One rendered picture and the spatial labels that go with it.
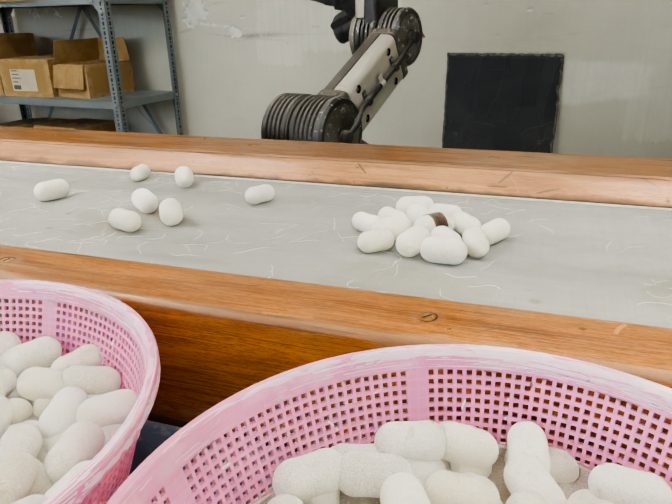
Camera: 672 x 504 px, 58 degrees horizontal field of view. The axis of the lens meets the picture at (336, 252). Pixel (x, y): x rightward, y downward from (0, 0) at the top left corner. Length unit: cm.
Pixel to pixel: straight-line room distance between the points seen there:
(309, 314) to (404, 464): 11
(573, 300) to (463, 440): 18
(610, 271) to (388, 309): 20
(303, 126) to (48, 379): 70
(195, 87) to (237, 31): 38
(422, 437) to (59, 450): 16
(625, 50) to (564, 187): 191
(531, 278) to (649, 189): 24
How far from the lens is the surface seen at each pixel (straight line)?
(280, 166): 73
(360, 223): 54
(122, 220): 58
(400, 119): 272
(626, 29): 255
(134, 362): 35
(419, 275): 46
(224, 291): 39
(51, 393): 37
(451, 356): 31
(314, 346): 34
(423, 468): 29
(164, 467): 26
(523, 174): 67
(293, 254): 50
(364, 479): 28
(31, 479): 32
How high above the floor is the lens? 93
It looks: 22 degrees down
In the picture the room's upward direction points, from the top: 1 degrees counter-clockwise
